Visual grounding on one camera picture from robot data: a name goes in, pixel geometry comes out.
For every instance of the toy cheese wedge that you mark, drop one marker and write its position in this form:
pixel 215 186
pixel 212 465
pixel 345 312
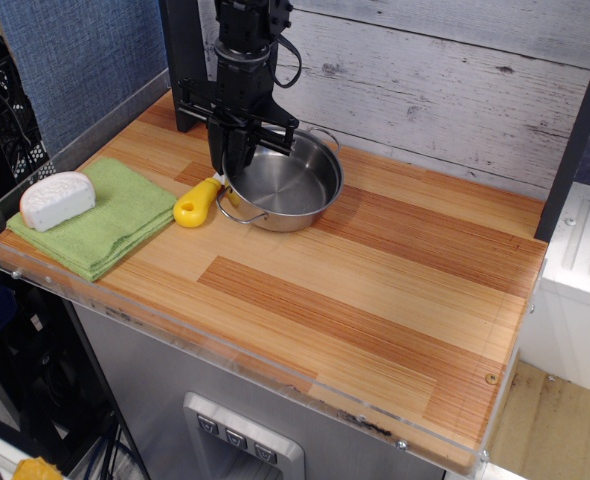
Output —
pixel 56 199

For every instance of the clear acrylic table guard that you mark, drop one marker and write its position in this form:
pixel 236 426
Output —
pixel 396 313

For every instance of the green folded cloth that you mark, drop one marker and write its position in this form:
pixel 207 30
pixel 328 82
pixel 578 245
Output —
pixel 129 209

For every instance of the dark support post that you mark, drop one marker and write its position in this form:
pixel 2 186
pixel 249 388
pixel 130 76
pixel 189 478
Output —
pixel 566 172
pixel 183 38

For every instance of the white metal side box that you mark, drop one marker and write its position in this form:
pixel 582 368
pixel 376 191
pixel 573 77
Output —
pixel 555 336

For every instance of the silver dispenser button panel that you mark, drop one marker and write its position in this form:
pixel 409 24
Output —
pixel 228 445

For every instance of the dark left support post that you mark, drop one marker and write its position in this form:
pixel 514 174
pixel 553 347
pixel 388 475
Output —
pixel 183 38

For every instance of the yellow object bottom left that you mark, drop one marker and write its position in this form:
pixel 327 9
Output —
pixel 36 469

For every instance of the dark right support post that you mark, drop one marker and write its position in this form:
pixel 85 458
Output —
pixel 566 172

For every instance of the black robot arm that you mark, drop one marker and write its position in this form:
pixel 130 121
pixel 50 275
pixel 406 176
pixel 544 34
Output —
pixel 253 27

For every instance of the yellow handled toy knife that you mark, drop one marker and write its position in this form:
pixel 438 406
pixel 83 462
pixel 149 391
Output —
pixel 191 209

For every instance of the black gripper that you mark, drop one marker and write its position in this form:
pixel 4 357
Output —
pixel 239 110

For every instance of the stainless steel pot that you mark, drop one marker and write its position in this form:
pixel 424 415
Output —
pixel 286 193

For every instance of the black plastic crate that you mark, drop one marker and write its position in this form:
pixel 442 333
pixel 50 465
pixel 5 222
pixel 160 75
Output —
pixel 22 151

